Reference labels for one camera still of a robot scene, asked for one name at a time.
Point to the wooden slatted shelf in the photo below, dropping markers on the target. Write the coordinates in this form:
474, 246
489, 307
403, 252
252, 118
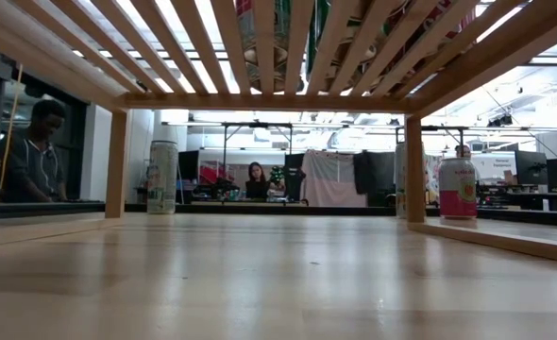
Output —
264, 101

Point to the distant dark desk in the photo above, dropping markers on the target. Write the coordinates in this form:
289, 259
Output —
528, 200

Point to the small white cup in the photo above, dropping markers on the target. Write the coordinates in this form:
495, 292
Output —
545, 205

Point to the black ceiling device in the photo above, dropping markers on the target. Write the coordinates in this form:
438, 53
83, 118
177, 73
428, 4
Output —
500, 121

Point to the small black ceiling lamp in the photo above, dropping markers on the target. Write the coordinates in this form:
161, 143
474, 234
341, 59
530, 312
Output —
300, 84

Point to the person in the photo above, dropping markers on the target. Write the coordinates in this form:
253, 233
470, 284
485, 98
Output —
463, 151
257, 186
33, 165

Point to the black hanging cloth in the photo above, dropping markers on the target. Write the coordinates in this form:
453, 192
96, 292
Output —
377, 175

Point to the white and pink soda can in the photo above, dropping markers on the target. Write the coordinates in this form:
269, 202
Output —
458, 203

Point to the distant black rig frame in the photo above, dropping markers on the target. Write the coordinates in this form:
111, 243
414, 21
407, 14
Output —
259, 125
443, 127

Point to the white wall sign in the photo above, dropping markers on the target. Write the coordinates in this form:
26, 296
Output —
500, 165

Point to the black aluminium table frame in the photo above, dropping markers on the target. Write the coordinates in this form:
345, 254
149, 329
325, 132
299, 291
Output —
47, 210

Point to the pinkish hanging cloth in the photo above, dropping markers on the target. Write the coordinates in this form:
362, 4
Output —
330, 181

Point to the thin yellow pole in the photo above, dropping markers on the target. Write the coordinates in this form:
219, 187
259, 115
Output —
9, 141

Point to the black upright panel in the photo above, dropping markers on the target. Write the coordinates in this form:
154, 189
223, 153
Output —
295, 175

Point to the distant wooden table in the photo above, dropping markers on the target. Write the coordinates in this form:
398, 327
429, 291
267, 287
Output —
212, 203

